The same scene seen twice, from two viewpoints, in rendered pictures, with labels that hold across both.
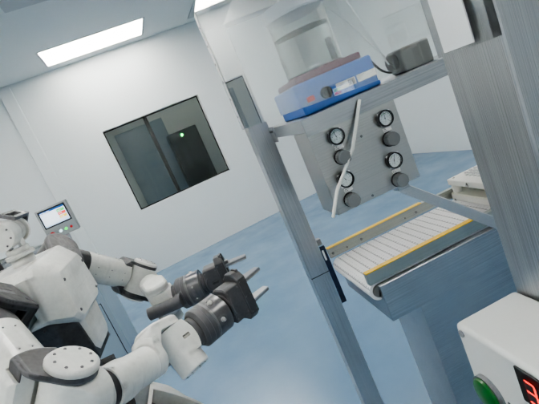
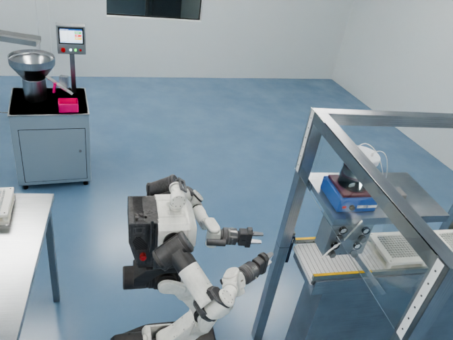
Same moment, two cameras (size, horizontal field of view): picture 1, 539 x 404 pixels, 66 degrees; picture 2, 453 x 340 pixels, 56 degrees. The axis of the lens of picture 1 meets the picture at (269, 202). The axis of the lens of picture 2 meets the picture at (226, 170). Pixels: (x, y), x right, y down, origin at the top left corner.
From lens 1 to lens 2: 1.39 m
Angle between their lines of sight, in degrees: 23
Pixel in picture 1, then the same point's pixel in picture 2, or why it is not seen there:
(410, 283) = (327, 285)
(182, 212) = (141, 36)
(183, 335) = (240, 280)
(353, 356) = (273, 284)
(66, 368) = (228, 302)
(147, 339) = (234, 282)
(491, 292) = (353, 296)
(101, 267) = not seen: hidden behind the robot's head
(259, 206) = (207, 65)
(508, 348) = not seen: outside the picture
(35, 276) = (191, 229)
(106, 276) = not seen: hidden behind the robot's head
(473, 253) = (358, 283)
